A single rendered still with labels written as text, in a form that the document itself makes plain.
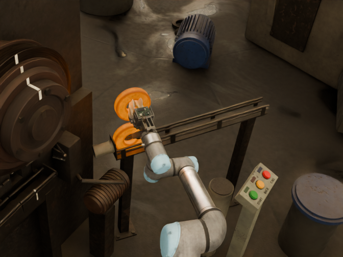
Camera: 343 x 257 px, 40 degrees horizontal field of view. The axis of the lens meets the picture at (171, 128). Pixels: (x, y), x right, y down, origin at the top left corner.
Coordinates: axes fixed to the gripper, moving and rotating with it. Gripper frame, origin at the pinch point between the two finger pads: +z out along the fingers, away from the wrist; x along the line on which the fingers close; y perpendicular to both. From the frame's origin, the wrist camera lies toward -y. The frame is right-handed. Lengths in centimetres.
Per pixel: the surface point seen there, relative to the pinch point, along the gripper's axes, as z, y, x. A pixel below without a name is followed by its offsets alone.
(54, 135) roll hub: -18.5, 14.9, 37.4
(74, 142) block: -7.6, -11.4, 26.5
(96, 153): -8.2, -23.3, 16.5
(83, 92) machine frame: 15.9, -9.8, 16.2
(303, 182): -43, -39, -85
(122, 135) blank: -5.5, -17.2, 4.3
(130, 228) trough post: -24, -88, -3
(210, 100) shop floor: 63, -112, -101
